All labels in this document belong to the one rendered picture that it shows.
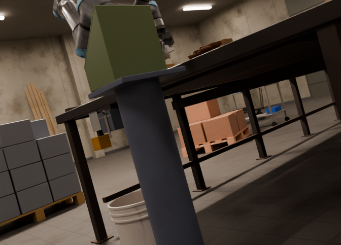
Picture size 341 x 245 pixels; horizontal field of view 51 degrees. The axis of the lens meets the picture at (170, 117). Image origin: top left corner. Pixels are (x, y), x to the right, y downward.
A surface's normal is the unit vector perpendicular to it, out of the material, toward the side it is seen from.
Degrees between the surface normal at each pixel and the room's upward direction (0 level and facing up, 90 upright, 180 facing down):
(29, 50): 90
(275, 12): 90
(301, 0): 90
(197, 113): 90
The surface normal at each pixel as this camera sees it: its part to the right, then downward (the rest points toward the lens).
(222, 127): -0.33, 0.10
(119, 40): 0.64, -0.17
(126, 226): -0.50, 0.20
